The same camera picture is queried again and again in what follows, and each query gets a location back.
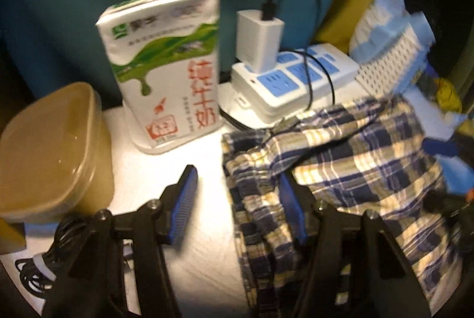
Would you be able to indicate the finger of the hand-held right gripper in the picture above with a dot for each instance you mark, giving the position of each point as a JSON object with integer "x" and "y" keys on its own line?
{"x": 448, "y": 202}
{"x": 440, "y": 147}

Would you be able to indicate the cardboard box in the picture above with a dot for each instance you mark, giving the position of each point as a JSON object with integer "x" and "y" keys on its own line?
{"x": 11, "y": 236}

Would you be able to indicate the white quilted table cover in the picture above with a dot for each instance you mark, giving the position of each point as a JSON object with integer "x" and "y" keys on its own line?
{"x": 207, "y": 266}

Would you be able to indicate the brown lidded container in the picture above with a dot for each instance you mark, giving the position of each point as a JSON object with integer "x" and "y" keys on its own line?
{"x": 55, "y": 147}

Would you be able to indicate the yellow printed plastic bag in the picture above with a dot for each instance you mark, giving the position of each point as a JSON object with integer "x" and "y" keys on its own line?
{"x": 450, "y": 95}

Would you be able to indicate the white charger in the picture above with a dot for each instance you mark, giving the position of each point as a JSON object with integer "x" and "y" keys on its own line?
{"x": 257, "y": 40}

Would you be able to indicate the blue white wrapped roll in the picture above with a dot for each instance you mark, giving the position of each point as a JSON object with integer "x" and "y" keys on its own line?
{"x": 381, "y": 18}

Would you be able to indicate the white perforated plastic basket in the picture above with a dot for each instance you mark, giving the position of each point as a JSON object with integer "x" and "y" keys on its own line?
{"x": 392, "y": 62}

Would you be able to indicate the white blue power strip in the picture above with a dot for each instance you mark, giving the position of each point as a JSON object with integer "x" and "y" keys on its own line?
{"x": 281, "y": 81}

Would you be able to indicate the plaid pants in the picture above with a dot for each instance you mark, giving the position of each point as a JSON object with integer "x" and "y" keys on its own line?
{"x": 351, "y": 162}

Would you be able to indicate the green white milk carton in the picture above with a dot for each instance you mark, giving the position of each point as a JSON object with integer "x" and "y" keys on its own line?
{"x": 163, "y": 81}

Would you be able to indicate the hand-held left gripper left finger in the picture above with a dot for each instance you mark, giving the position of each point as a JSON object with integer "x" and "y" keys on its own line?
{"x": 183, "y": 207}

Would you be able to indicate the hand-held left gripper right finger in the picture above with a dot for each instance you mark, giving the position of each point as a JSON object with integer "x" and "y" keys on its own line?
{"x": 292, "y": 207}

